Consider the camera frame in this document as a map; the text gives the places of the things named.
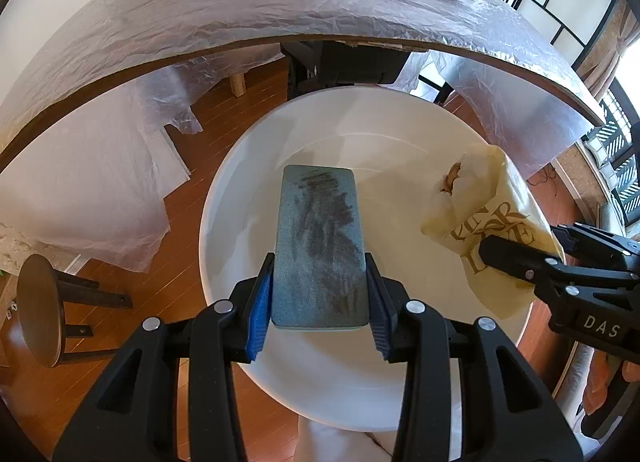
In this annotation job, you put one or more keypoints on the beige curtain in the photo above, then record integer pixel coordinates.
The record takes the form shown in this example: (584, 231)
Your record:
(621, 30)

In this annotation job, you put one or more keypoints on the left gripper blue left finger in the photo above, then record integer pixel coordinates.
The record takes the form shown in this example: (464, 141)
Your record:
(130, 413)

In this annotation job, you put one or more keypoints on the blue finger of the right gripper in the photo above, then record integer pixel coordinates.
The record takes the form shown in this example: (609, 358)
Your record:
(583, 238)
(536, 266)

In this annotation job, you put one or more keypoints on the dark round wooden stool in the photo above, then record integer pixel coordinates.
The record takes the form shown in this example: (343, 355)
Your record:
(41, 293)

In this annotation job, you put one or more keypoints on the grey green sponge block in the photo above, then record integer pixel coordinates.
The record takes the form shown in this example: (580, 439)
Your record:
(319, 274)

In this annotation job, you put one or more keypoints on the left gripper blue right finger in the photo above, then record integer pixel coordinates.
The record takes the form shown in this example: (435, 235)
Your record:
(507, 412)

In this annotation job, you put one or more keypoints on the cream printed paper bag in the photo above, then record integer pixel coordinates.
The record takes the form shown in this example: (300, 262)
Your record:
(482, 194)

